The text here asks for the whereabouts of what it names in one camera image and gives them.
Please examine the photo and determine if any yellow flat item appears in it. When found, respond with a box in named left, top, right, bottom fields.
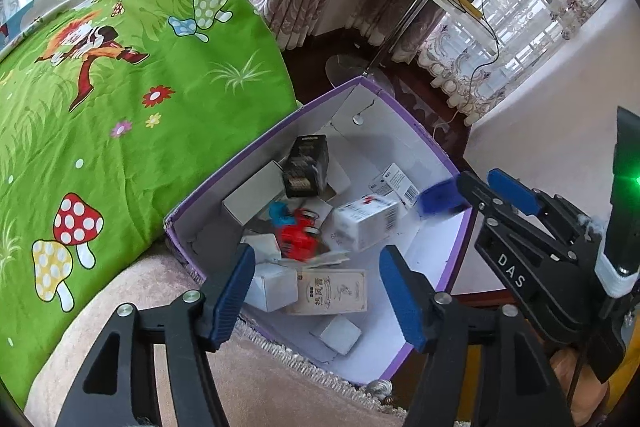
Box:
left=452, top=0, right=483, bottom=18

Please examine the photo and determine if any black cable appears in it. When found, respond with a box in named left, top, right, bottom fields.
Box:
left=447, top=0, right=502, bottom=112

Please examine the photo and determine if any person's right hand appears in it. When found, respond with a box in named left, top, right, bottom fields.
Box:
left=549, top=347, right=611, bottom=427

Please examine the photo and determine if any white box with barcode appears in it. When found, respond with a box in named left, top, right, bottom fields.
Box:
left=369, top=163, right=422, bottom=208

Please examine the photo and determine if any long white box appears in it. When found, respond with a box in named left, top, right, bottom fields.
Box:
left=305, top=252, right=351, bottom=269

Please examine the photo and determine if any white fluff tuft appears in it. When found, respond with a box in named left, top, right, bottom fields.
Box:
left=575, top=212, right=606, bottom=238

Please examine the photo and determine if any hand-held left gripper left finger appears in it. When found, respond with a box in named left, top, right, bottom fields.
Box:
left=54, top=244, right=257, bottom=427

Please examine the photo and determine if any green cartoon printed blanket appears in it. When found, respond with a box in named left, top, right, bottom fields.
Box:
left=0, top=0, right=303, bottom=410

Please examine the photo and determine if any red toy car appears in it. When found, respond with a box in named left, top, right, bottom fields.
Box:
left=277, top=209, right=321, bottom=260

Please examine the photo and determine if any dark grey box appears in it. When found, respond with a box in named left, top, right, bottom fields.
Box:
left=281, top=134, right=330, bottom=198

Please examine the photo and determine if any embroidered lace curtain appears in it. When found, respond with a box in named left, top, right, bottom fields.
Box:
left=390, top=0, right=621, bottom=128

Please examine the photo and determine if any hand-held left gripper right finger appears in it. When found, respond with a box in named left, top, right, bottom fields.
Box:
left=378, top=244, right=576, bottom=427

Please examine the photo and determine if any white square box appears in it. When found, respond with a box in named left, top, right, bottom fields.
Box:
left=244, top=263, right=299, bottom=313

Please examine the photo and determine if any purple cardboard box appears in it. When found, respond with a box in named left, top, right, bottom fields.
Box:
left=164, top=76, right=480, bottom=385

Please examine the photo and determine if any plain small white box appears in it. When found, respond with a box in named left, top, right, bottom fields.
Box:
left=241, top=233, right=283, bottom=264

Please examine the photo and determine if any white box red blue label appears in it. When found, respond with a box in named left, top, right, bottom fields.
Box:
left=332, top=196, right=400, bottom=253

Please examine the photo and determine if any silver metal object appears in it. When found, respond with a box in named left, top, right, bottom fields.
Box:
left=367, top=379, right=396, bottom=403

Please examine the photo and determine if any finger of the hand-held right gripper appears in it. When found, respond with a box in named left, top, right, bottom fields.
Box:
left=487, top=168, right=608, bottom=253
left=456, top=170, right=628, bottom=383

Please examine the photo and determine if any blue toy piece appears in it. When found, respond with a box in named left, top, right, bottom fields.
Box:
left=268, top=202, right=296, bottom=228

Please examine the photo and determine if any white box bird print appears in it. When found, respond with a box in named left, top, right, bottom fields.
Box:
left=221, top=160, right=287, bottom=228

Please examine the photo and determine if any small white printed box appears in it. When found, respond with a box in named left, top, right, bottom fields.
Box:
left=310, top=314, right=362, bottom=356

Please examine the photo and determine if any large cream box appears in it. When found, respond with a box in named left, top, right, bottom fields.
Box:
left=286, top=269, right=368, bottom=317

